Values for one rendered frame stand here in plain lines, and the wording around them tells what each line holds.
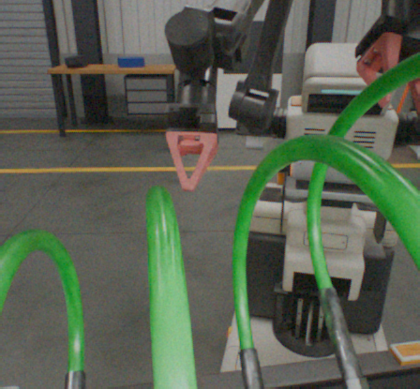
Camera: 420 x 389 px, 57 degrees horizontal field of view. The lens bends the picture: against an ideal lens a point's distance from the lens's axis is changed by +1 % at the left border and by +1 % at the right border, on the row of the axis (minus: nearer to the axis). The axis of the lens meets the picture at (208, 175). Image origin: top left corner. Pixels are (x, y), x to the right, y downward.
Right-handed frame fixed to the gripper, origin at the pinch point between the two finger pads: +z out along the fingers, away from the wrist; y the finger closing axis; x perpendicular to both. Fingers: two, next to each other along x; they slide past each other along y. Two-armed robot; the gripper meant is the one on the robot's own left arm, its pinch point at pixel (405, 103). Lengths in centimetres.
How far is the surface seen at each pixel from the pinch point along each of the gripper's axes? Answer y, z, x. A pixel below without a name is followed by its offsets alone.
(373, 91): -11.7, 11.1, -13.8
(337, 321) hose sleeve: -6.3, 25.4, 1.0
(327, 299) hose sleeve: -7.1, 23.6, 1.6
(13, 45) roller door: -313, -323, 488
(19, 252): -30.9, 26.9, -13.3
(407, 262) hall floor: 132, -40, 195
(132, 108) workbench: -103, -230, 421
